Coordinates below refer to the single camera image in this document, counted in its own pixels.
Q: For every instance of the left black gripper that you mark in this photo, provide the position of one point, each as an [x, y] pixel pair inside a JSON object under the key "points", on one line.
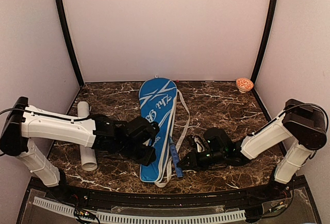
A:
{"points": [[146, 160]]}

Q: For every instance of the blue badminton racket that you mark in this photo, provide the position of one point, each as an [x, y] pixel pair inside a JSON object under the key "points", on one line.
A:
{"points": [[175, 158]]}

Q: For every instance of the black front table rail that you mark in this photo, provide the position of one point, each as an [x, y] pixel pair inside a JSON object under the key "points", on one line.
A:
{"points": [[98, 199]]}

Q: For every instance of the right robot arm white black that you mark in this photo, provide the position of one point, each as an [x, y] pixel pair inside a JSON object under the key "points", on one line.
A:
{"points": [[306, 123]]}

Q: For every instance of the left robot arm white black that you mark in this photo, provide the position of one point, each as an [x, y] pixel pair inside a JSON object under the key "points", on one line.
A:
{"points": [[25, 122]]}

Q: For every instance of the small circuit board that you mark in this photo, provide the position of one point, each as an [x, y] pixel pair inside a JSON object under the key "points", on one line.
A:
{"points": [[83, 214]]}

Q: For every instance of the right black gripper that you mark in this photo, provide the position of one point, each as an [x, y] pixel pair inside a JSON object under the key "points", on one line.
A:
{"points": [[194, 162]]}

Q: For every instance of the white slotted cable duct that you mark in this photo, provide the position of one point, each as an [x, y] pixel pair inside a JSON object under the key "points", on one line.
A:
{"points": [[127, 215]]}

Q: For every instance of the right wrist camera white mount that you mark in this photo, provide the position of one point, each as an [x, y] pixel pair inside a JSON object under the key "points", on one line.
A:
{"points": [[196, 143]]}

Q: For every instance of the orange patterned small bowl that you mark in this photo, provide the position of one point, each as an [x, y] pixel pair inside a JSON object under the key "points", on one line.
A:
{"points": [[244, 85]]}

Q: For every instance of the white shuttlecock tube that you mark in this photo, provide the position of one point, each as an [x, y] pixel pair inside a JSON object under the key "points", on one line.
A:
{"points": [[87, 154]]}

